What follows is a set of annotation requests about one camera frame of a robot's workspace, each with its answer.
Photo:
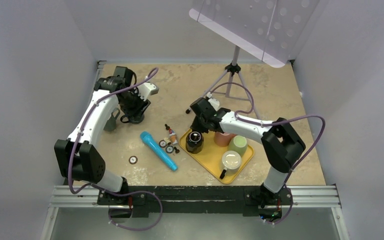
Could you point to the round token upper left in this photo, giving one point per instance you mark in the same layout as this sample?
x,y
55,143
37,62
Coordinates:
x,y
162,143

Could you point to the black table edge rail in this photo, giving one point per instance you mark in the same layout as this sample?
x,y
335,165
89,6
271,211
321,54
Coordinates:
x,y
247,200

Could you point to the green ceramic mug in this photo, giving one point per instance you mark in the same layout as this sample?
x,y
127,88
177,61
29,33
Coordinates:
x,y
238,144

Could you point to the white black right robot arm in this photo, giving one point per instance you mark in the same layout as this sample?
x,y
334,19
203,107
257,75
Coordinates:
x,y
282,144

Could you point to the yellow plastic tray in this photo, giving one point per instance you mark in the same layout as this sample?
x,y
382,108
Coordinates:
x,y
210,156

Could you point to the round brown white token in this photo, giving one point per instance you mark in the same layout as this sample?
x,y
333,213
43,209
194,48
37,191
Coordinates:
x,y
133,160

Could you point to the blue toy microphone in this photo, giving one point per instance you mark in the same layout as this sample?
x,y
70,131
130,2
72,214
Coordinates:
x,y
148,140

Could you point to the round token lower right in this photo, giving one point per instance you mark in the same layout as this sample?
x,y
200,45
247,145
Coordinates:
x,y
169,149

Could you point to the black ceramic mug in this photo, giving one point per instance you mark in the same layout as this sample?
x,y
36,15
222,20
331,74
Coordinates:
x,y
194,142

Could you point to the pink ceramic mug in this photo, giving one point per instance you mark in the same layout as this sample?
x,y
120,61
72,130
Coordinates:
x,y
223,139

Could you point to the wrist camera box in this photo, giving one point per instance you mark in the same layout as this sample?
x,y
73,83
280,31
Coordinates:
x,y
213,101
147,89

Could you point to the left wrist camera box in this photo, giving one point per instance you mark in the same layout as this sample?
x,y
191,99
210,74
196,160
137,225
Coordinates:
x,y
147,89

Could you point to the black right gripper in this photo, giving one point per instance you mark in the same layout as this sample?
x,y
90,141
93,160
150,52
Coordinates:
x,y
195,126

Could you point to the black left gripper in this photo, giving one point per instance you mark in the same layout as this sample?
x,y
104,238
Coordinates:
x,y
142,105

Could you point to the grey ceramic mug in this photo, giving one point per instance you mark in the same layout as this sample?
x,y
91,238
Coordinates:
x,y
111,123

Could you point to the cream mug black handle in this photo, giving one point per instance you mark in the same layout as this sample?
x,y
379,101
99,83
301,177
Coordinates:
x,y
230,164

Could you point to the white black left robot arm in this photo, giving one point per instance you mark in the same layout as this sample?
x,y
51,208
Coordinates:
x,y
77,156

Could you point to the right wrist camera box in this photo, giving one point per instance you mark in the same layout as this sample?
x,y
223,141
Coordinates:
x,y
213,101

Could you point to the dark blue ceramic mug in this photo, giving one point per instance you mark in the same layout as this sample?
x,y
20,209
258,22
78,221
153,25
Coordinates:
x,y
132,118

